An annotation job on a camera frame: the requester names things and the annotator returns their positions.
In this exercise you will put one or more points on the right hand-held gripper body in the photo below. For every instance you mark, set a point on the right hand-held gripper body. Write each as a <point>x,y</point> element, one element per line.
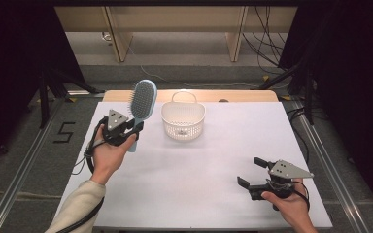
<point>286,171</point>

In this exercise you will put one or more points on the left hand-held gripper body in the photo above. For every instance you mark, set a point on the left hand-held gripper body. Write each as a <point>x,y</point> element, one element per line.
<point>115,129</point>

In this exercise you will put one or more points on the light blue hairbrush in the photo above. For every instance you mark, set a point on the light blue hairbrush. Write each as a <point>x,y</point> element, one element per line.
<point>143,100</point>

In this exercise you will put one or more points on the person's left hand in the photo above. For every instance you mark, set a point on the person's left hand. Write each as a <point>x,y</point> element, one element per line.
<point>108,158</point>

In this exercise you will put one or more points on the person's right hand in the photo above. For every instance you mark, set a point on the person's right hand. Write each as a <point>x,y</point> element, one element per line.
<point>289,204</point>

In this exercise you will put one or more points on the white plastic basket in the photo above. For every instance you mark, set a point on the white plastic basket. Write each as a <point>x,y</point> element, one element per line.
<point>183,120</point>

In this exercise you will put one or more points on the white table cover sheet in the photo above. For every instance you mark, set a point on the white table cover sheet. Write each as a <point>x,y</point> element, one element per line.
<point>191,194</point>

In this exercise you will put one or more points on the yellow tape piece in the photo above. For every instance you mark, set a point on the yellow tape piece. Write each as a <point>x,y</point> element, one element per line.
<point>265,78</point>
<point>285,97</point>

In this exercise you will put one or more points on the black metal stand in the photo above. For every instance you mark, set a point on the black metal stand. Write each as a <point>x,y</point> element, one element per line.
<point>43,103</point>

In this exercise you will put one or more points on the black tripod stand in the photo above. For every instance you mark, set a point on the black tripod stand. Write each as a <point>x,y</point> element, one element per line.
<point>309,97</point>

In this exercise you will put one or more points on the black curtain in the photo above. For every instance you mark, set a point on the black curtain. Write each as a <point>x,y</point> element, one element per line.
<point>13,64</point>
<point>353,81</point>

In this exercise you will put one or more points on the beige wooden bench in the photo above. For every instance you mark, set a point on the beige wooden bench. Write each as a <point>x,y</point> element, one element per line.
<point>175,19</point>

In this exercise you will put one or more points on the aluminium floor rail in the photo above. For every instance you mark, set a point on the aluminium floor rail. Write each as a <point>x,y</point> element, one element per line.
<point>330,168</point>
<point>22,174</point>

